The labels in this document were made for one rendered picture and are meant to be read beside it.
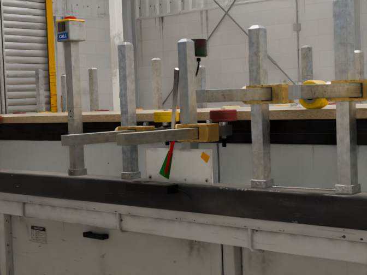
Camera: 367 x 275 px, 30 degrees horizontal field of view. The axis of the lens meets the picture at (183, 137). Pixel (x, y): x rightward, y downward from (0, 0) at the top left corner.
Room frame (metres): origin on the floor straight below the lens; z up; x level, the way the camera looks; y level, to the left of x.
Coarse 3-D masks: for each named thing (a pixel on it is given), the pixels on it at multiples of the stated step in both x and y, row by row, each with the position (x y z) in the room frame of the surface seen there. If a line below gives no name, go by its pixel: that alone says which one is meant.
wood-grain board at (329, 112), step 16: (64, 112) 3.64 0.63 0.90; (96, 112) 3.06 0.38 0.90; (112, 112) 2.84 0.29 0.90; (144, 112) 2.47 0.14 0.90; (208, 112) 2.14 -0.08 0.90; (240, 112) 2.05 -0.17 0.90; (272, 112) 1.98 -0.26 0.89; (288, 112) 1.94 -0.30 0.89; (304, 112) 1.91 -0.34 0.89; (320, 112) 1.87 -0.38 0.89
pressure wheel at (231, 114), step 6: (222, 108) 2.01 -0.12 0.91; (210, 114) 2.01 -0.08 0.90; (216, 114) 1.99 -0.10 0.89; (222, 114) 1.98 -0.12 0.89; (228, 114) 1.98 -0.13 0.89; (234, 114) 2.00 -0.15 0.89; (216, 120) 1.99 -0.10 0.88; (222, 120) 1.98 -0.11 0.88; (228, 120) 1.98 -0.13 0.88; (234, 120) 2.00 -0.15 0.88; (222, 144) 2.02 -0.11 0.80
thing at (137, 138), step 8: (184, 128) 1.89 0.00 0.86; (192, 128) 1.89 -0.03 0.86; (224, 128) 2.00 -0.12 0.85; (120, 136) 1.71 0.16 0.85; (128, 136) 1.71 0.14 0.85; (136, 136) 1.73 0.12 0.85; (144, 136) 1.75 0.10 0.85; (152, 136) 1.78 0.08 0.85; (160, 136) 1.80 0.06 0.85; (168, 136) 1.82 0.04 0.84; (176, 136) 1.84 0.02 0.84; (184, 136) 1.87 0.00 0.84; (192, 136) 1.89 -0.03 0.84; (224, 136) 2.02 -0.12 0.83; (120, 144) 1.71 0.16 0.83; (128, 144) 1.71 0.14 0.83; (136, 144) 1.73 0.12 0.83
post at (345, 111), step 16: (336, 0) 1.63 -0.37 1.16; (352, 0) 1.63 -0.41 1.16; (336, 16) 1.63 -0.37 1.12; (352, 16) 1.63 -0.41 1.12; (336, 32) 1.63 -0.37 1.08; (352, 32) 1.63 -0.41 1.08; (336, 48) 1.63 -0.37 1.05; (352, 48) 1.63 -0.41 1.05; (336, 64) 1.63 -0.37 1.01; (352, 64) 1.63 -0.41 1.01; (336, 80) 1.63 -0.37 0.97; (336, 112) 1.63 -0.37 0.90; (352, 112) 1.62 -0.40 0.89; (336, 128) 1.63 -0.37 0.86; (352, 128) 1.62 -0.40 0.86; (352, 144) 1.62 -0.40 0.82; (352, 160) 1.62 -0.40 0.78; (352, 176) 1.62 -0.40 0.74
